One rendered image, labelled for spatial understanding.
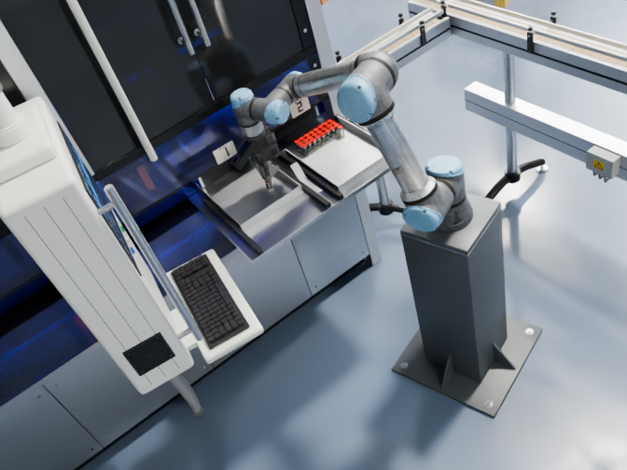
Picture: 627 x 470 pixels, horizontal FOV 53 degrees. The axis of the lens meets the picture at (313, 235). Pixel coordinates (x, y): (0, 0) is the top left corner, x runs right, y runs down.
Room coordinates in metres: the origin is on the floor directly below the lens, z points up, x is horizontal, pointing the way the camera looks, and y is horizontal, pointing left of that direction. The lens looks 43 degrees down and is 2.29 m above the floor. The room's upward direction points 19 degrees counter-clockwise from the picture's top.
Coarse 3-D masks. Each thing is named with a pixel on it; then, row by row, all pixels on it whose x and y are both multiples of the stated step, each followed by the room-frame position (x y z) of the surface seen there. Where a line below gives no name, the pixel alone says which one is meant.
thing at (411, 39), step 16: (400, 16) 2.56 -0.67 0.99; (416, 16) 2.56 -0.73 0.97; (432, 16) 2.52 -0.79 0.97; (400, 32) 2.54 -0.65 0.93; (416, 32) 2.50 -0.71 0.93; (432, 32) 2.48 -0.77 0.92; (448, 32) 2.51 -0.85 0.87; (368, 48) 2.45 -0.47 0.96; (384, 48) 2.41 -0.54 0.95; (400, 48) 2.41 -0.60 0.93; (416, 48) 2.44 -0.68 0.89; (400, 64) 2.40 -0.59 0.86
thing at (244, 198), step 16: (224, 176) 2.00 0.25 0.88; (240, 176) 1.96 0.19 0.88; (256, 176) 1.93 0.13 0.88; (272, 176) 1.90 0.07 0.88; (288, 176) 1.82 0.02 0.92; (208, 192) 1.93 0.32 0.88; (224, 192) 1.90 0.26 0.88; (240, 192) 1.87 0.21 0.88; (256, 192) 1.84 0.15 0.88; (272, 192) 1.81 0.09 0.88; (288, 192) 1.74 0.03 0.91; (224, 208) 1.81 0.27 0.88; (240, 208) 1.78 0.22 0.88; (256, 208) 1.75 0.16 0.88; (272, 208) 1.70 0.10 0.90; (240, 224) 1.66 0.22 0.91
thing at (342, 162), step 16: (352, 128) 2.01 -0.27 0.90; (336, 144) 1.97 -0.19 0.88; (352, 144) 1.93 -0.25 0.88; (368, 144) 1.90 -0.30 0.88; (304, 160) 1.93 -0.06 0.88; (320, 160) 1.90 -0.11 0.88; (336, 160) 1.87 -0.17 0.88; (352, 160) 1.84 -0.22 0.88; (368, 160) 1.81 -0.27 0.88; (384, 160) 1.76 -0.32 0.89; (320, 176) 1.78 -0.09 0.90; (336, 176) 1.78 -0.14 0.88; (352, 176) 1.71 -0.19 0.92
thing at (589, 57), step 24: (432, 0) 2.67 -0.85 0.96; (456, 0) 2.62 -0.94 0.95; (456, 24) 2.51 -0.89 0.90; (480, 24) 2.38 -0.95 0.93; (504, 24) 2.32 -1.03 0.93; (528, 24) 2.26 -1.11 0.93; (552, 24) 2.14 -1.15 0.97; (504, 48) 2.26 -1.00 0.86; (528, 48) 2.13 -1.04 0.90; (552, 48) 2.04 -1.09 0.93; (576, 48) 1.99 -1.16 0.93; (600, 48) 1.88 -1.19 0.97; (624, 48) 1.85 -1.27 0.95; (576, 72) 1.94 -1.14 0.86; (600, 72) 1.85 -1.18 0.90; (624, 72) 1.76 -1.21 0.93
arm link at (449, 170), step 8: (432, 160) 1.53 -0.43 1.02; (440, 160) 1.52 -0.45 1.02; (448, 160) 1.51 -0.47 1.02; (456, 160) 1.49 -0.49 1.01; (432, 168) 1.49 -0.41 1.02; (440, 168) 1.48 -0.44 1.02; (448, 168) 1.47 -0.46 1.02; (456, 168) 1.46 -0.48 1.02; (432, 176) 1.47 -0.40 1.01; (440, 176) 1.45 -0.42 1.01; (448, 176) 1.44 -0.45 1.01; (456, 176) 1.45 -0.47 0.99; (464, 176) 1.47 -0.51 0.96; (448, 184) 1.43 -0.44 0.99; (456, 184) 1.44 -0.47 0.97; (464, 184) 1.47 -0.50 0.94; (456, 192) 1.42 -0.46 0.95; (464, 192) 1.46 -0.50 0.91; (456, 200) 1.44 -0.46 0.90
